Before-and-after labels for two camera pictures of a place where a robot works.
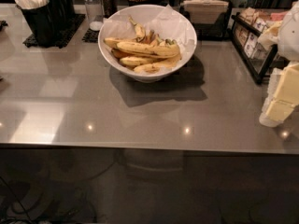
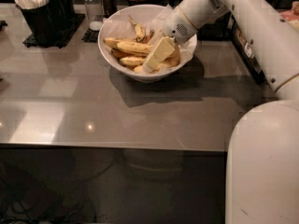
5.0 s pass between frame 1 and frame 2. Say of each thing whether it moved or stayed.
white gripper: moved
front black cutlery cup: stayed
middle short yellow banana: stayed
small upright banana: stayed
